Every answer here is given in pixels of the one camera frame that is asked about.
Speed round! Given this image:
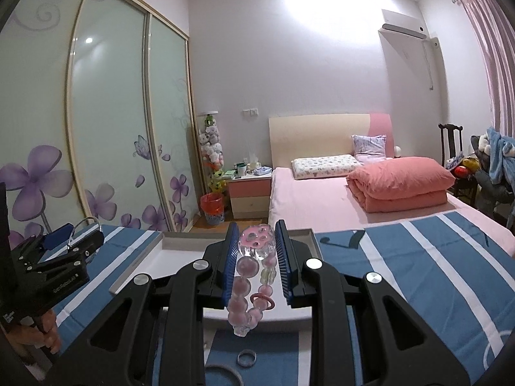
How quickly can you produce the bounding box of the wall power socket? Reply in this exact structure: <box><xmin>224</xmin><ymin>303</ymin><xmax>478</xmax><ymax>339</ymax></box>
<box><xmin>242</xmin><ymin>108</ymin><xmax>259</xmax><ymax>117</ymax></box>

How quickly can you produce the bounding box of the pink bead bracelet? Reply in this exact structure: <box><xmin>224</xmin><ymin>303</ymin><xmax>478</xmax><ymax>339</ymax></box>
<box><xmin>226</xmin><ymin>224</ymin><xmax>279</xmax><ymax>337</ymax></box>

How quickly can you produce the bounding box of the red waste bin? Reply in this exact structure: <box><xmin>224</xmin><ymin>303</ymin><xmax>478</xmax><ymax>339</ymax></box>
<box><xmin>201</xmin><ymin>193</ymin><xmax>225</xmax><ymax>226</ymax></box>

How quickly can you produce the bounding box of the silver bangle with pearl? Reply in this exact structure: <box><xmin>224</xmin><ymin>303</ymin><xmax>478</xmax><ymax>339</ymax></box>
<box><xmin>66</xmin><ymin>216</ymin><xmax>102</xmax><ymax>249</ymax></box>

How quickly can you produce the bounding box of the purple floral pillow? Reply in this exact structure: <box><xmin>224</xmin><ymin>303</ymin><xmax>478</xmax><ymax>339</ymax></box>
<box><xmin>352</xmin><ymin>135</ymin><xmax>387</xmax><ymax>163</ymax></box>

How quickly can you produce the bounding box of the left hand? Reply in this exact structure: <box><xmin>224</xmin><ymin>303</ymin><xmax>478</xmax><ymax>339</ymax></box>
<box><xmin>6</xmin><ymin>309</ymin><xmax>62</xmax><ymax>357</ymax></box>

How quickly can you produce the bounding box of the plush toy tower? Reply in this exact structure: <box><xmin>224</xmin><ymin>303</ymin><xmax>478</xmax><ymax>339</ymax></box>
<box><xmin>197</xmin><ymin>111</ymin><xmax>224</xmax><ymax>193</ymax></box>

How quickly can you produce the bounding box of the sliding wardrobe with flowers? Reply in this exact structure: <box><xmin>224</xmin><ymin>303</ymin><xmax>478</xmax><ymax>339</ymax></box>
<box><xmin>1</xmin><ymin>0</ymin><xmax>201</xmax><ymax>245</ymax></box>

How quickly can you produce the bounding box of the white patterned pillow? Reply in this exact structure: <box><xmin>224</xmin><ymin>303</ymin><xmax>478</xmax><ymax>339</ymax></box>
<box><xmin>292</xmin><ymin>154</ymin><xmax>362</xmax><ymax>179</ymax></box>

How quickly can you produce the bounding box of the pink curtain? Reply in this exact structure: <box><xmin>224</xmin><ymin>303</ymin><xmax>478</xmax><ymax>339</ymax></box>
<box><xmin>460</xmin><ymin>0</ymin><xmax>514</xmax><ymax>137</ymax></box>

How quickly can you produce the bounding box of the dark wooden chair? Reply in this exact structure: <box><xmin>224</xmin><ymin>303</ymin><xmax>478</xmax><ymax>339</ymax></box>
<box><xmin>438</xmin><ymin>124</ymin><xmax>478</xmax><ymax>207</ymax></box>

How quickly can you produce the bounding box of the grey cardboard tray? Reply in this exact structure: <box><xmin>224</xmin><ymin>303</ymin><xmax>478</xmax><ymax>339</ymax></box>
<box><xmin>109</xmin><ymin>233</ymin><xmax>312</xmax><ymax>324</ymax></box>

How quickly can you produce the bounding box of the blue striped table cloth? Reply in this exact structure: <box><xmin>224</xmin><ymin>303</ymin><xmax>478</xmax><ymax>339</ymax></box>
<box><xmin>45</xmin><ymin>212</ymin><xmax>514</xmax><ymax>385</ymax></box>

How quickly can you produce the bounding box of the folded pink duvet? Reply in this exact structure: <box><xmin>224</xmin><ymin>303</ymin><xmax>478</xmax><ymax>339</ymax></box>
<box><xmin>347</xmin><ymin>157</ymin><xmax>455</xmax><ymax>214</ymax></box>

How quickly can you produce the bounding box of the pink white nightstand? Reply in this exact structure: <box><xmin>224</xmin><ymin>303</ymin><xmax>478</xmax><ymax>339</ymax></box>
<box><xmin>227</xmin><ymin>172</ymin><xmax>272</xmax><ymax>220</ymax></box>

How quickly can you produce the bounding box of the black white mug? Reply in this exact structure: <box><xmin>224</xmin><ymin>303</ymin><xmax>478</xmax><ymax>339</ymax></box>
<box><xmin>236</xmin><ymin>162</ymin><xmax>247</xmax><ymax>178</ymax></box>

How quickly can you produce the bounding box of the small grey ring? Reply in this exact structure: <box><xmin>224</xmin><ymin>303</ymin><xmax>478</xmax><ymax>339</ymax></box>
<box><xmin>236</xmin><ymin>349</ymin><xmax>258</xmax><ymax>369</ymax></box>

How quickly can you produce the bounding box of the pink bed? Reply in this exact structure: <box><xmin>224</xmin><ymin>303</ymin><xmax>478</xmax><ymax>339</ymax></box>
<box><xmin>268</xmin><ymin>113</ymin><xmax>514</xmax><ymax>255</ymax></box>

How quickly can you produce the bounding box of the white air conditioner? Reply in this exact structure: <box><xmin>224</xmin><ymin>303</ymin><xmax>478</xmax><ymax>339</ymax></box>
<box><xmin>380</xmin><ymin>10</ymin><xmax>428</xmax><ymax>40</ymax></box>

